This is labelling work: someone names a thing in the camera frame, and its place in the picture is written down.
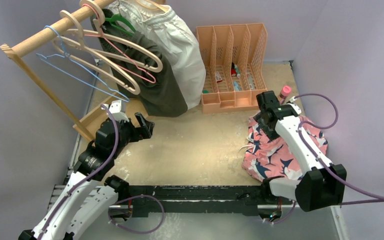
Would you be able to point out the red black marker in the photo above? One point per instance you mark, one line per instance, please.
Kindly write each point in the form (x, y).
(233, 71)

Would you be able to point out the red white tube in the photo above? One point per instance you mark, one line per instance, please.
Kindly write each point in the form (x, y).
(218, 77)

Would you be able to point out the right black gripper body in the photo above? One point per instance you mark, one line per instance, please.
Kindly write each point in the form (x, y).
(267, 128)

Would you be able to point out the wooden clothes rack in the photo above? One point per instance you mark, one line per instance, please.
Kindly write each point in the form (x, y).
(64, 59)

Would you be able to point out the pink patterned shorts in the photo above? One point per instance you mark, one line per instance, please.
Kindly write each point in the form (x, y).
(265, 158)

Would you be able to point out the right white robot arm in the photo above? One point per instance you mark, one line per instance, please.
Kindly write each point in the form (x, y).
(322, 183)

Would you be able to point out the orange plastic file organizer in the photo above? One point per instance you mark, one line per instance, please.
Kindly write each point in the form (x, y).
(233, 57)

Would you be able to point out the white shorts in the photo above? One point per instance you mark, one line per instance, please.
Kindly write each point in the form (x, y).
(178, 43)

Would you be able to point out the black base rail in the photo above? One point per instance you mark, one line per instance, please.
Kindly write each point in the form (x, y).
(248, 200)

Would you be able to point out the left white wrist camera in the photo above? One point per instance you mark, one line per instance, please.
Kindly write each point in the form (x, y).
(118, 110)

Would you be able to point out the pink capped bottle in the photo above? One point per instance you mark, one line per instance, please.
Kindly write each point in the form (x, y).
(284, 93)

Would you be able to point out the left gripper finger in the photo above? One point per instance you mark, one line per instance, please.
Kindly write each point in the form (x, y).
(147, 134)
(143, 123)

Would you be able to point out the pink wire hanger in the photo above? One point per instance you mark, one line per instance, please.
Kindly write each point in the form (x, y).
(98, 21)

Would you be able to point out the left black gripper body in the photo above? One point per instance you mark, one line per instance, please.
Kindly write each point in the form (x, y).
(131, 134)

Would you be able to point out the rear beige wooden hanger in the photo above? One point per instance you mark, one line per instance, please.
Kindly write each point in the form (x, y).
(81, 33)

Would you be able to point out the light blue tube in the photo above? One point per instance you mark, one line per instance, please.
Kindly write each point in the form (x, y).
(236, 86)

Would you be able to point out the beige hanger under white shorts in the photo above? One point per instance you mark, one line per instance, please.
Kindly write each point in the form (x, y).
(151, 5)

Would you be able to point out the dark green shorts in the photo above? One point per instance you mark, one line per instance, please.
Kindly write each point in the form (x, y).
(159, 91)

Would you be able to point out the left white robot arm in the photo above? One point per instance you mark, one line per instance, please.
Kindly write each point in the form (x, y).
(88, 193)

